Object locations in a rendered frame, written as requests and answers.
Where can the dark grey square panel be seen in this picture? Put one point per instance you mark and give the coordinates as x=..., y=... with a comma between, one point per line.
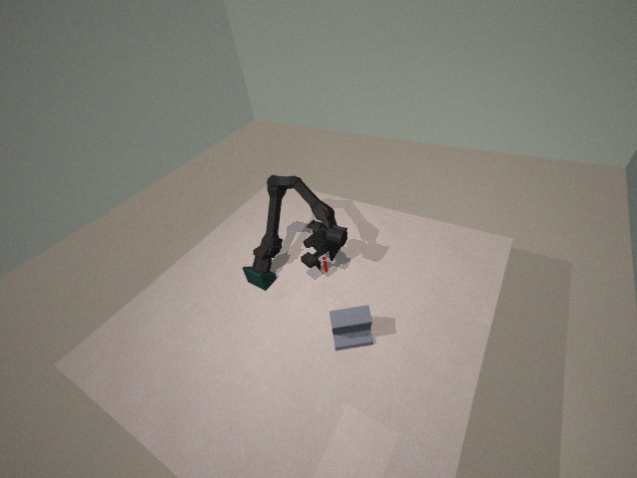
x=351, y=327

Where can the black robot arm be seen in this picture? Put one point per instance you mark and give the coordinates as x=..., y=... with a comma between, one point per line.
x=271, y=243

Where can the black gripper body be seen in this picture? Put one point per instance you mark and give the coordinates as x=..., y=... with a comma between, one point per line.
x=321, y=248

